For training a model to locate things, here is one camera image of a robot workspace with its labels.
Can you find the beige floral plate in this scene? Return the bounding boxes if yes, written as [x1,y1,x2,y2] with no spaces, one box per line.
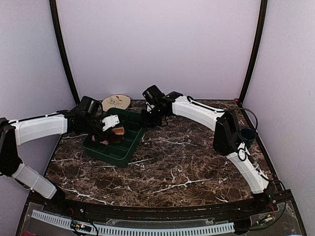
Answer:
[102,94,131,112]

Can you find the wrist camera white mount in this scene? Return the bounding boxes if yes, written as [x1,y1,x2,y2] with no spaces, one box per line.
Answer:
[101,115,120,132]
[146,102,155,112]

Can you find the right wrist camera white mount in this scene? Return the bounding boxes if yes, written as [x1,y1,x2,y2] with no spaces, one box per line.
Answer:
[146,102,155,112]

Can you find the left black frame post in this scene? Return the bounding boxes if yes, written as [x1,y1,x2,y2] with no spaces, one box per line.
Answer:
[49,0,80,105]

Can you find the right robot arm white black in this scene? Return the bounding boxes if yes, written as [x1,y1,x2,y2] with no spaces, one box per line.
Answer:
[141,85,275,213]

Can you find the right black frame post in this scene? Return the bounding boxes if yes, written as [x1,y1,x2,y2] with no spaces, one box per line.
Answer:
[238,0,268,106]

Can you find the black frame post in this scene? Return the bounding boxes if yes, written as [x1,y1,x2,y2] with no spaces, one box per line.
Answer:
[238,0,268,106]
[49,0,80,105]

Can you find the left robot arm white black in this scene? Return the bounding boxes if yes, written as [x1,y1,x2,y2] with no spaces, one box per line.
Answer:
[0,96,125,214]

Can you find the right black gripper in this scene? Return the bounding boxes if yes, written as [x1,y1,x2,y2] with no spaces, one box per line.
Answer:
[141,107,167,128]

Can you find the green divided organizer tray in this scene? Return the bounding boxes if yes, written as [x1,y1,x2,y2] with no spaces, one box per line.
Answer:
[82,108,145,167]

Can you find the black front table rail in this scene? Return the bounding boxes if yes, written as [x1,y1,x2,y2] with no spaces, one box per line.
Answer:
[60,199,263,221]

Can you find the beige striped sock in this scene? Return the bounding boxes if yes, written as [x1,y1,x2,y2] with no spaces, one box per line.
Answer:
[111,125,125,137]

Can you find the small circuit board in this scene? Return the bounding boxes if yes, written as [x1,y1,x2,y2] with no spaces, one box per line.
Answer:
[70,220,92,233]

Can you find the pink patterned sock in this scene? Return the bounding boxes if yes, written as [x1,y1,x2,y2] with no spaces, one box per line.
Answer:
[92,135,109,145]

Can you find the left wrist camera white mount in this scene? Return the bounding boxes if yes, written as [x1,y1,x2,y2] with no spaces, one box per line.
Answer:
[101,115,120,132]

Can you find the white slotted cable duct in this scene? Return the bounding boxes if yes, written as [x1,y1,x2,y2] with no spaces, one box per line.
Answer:
[31,209,235,236]

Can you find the dark blue mug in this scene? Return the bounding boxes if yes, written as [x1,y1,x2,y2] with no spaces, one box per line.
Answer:
[240,128,256,149]

